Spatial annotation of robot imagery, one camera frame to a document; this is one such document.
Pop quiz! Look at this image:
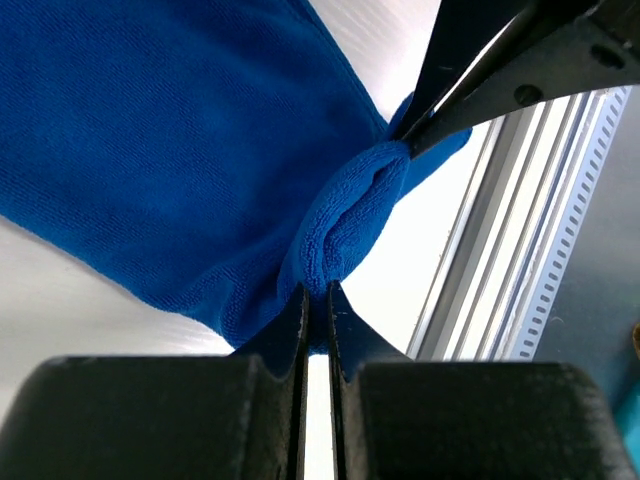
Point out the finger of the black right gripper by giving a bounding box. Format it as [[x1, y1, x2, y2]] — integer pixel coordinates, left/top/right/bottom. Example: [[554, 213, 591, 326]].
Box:
[[394, 0, 526, 139], [407, 1, 639, 158]]

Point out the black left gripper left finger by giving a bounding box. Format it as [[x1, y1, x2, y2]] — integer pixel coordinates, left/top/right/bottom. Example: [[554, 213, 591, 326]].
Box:
[[1, 288, 309, 479]]

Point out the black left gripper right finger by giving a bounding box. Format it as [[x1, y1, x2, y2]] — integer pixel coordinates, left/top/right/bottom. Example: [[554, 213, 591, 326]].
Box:
[[327, 283, 637, 479]]

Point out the blue towel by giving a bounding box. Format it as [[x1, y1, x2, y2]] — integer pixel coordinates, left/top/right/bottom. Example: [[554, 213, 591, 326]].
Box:
[[1, 1, 470, 354]]

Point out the slotted cable duct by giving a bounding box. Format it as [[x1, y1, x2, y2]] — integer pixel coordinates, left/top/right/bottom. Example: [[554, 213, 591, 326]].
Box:
[[507, 86, 632, 361]]

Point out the aluminium front rail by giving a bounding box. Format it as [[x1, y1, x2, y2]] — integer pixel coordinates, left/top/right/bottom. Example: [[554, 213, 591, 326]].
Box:
[[406, 92, 603, 361]]

